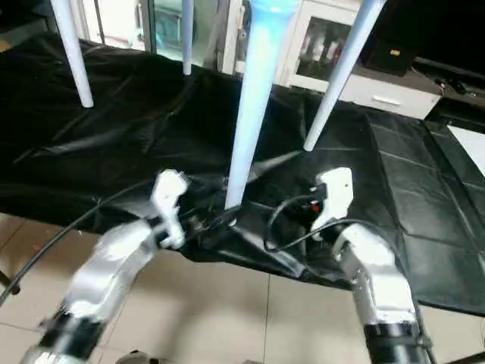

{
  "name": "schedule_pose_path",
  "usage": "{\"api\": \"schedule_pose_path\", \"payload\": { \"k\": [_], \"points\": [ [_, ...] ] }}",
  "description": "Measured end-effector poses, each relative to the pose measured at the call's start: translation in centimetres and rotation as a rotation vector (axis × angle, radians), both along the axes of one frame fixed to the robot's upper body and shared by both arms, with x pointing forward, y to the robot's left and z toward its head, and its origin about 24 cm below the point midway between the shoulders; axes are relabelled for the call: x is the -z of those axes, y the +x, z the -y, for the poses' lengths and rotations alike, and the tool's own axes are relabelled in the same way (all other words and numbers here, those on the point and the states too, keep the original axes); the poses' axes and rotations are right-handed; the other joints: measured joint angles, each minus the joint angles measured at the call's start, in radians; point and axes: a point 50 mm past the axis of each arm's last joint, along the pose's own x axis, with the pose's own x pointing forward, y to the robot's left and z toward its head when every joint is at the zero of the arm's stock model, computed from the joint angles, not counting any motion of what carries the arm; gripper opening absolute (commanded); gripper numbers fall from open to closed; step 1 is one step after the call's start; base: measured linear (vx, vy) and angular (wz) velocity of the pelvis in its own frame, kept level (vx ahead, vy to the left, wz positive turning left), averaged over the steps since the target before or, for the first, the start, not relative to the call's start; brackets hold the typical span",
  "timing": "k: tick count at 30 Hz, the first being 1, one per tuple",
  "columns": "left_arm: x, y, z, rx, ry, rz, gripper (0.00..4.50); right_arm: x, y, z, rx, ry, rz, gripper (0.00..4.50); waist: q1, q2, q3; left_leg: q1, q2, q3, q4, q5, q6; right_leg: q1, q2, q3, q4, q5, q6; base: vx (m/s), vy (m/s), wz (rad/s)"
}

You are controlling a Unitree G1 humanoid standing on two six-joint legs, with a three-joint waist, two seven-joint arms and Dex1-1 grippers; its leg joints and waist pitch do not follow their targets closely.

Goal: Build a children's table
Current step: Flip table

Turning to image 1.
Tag white plastic table leg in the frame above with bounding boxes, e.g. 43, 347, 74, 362
48, 0, 96, 109
180, 0, 196, 77
302, 0, 388, 152
223, 0, 301, 211

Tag black table mat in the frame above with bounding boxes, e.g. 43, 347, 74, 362
0, 33, 485, 316

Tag white drawer unit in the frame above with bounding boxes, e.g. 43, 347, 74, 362
336, 71, 445, 122

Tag black left robot foot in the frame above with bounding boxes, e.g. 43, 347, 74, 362
120, 350, 154, 364

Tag white glass door cabinet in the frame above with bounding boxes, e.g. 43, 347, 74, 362
223, 0, 366, 93

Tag teal plastic stool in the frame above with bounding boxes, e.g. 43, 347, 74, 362
145, 0, 184, 48

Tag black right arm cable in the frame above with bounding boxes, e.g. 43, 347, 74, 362
263, 193, 358, 254

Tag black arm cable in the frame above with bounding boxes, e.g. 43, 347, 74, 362
0, 177, 157, 306
263, 193, 358, 254

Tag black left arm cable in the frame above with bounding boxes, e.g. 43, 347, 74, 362
0, 177, 157, 306

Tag black metal table frame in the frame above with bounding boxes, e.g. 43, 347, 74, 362
0, 268, 21, 298

